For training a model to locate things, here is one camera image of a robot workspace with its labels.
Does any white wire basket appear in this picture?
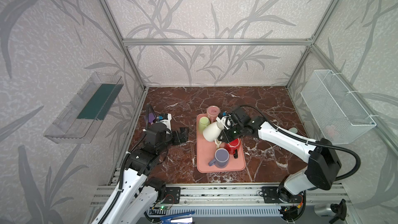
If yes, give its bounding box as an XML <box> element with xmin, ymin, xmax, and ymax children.
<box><xmin>301</xmin><ymin>69</ymin><xmax>377</xmax><ymax>145</ymax></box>

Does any pink plastic tray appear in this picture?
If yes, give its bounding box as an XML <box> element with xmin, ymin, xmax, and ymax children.
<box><xmin>197</xmin><ymin>114</ymin><xmax>246</xmax><ymax>173</ymax></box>

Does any pale green soap bar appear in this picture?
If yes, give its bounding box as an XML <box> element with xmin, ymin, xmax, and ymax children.
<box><xmin>289</xmin><ymin>127</ymin><xmax>298</xmax><ymax>134</ymax></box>

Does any blue handled tool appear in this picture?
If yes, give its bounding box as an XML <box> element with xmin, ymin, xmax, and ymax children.
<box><xmin>160</xmin><ymin>211</ymin><xmax>195</xmax><ymax>224</ymax></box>

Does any clear plastic wall shelf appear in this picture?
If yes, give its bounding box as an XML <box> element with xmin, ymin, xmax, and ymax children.
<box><xmin>44</xmin><ymin>72</ymin><xmax>124</xmax><ymax>144</ymax></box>

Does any pink mug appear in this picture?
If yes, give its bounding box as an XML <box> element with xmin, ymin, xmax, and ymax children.
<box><xmin>206</xmin><ymin>105</ymin><xmax>220</xmax><ymax>123</ymax></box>

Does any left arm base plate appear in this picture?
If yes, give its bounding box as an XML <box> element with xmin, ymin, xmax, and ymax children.
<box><xmin>160</xmin><ymin>187</ymin><xmax>181</xmax><ymax>204</ymax></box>

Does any lavender mug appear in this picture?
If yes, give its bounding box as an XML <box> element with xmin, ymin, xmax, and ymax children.
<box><xmin>208</xmin><ymin>148</ymin><xmax>230</xmax><ymax>169</ymax></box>

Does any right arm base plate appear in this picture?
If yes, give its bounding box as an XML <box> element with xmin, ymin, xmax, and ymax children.
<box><xmin>260</xmin><ymin>186</ymin><xmax>305</xmax><ymax>205</ymax></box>

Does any light green mug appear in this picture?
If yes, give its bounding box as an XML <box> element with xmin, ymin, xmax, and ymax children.
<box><xmin>198</xmin><ymin>117</ymin><xmax>211</xmax><ymax>133</ymax></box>

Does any red mug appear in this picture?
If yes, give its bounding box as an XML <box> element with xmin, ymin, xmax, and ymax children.
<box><xmin>224</xmin><ymin>139</ymin><xmax>241</xmax><ymax>159</ymax></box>

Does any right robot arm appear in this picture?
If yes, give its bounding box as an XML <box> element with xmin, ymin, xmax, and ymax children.
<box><xmin>216</xmin><ymin>105</ymin><xmax>361</xmax><ymax>202</ymax></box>

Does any silver black clamp device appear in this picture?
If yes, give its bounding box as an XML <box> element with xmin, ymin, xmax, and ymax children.
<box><xmin>314</xmin><ymin>199</ymin><xmax>347</xmax><ymax>224</ymax></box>

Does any beige teapot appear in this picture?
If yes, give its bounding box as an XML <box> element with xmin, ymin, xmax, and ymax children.
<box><xmin>214</xmin><ymin>140</ymin><xmax>222</xmax><ymax>149</ymax></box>

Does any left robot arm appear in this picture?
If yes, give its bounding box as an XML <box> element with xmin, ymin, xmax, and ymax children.
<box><xmin>92</xmin><ymin>113</ymin><xmax>189</xmax><ymax>224</ymax></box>

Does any purple spatula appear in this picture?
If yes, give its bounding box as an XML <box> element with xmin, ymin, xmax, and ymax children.
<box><xmin>147</xmin><ymin>113</ymin><xmax>157</xmax><ymax>125</ymax></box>

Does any white mug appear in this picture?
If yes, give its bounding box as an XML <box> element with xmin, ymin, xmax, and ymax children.
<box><xmin>203</xmin><ymin>116</ymin><xmax>232</xmax><ymax>142</ymax></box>

